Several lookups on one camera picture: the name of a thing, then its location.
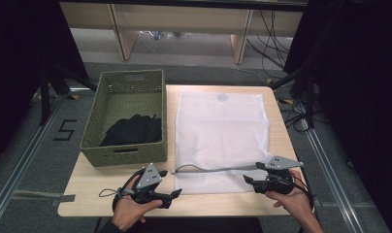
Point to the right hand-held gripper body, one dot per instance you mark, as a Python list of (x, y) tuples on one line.
[(276, 183)]

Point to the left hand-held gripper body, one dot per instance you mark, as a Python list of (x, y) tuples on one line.
[(148, 181)]

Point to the black cloth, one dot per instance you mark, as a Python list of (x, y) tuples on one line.
[(132, 131)]

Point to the white mesh laundry bag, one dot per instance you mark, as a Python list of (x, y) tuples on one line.
[(216, 136)]

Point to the green woven basket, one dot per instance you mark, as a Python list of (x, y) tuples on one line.
[(129, 100)]

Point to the person's right hand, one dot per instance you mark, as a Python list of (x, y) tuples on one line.
[(297, 199)]

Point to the person's left hand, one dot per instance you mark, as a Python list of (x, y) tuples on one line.
[(127, 212)]

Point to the black metal stand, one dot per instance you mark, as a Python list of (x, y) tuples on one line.
[(44, 97), (310, 97)]

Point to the grey floor tape strip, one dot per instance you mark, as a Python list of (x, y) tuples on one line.
[(32, 194)]

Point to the black curtain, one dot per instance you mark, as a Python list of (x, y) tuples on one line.
[(19, 64), (362, 97)]

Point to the clear plastic wrap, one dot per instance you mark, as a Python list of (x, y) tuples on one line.
[(161, 34)]

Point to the light wooden desk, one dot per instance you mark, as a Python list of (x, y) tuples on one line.
[(184, 19)]

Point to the metal floor rail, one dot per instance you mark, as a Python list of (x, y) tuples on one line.
[(333, 181), (19, 165)]

